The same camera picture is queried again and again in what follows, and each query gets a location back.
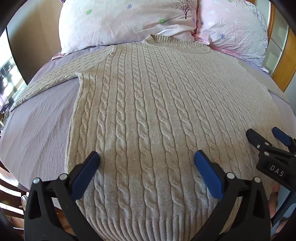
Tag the wooden headboard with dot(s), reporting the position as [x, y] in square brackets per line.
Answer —
[283, 53]

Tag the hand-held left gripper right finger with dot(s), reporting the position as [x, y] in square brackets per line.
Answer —
[207, 171]

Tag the white floral pillow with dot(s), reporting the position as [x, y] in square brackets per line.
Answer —
[120, 20]

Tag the lilac bed sheet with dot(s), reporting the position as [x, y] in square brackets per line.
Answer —
[39, 120]

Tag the pink floral pillow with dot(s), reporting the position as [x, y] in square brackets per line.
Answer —
[233, 30]

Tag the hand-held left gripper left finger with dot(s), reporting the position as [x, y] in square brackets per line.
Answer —
[86, 170]

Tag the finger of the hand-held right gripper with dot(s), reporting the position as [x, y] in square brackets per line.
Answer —
[281, 136]
[254, 138]

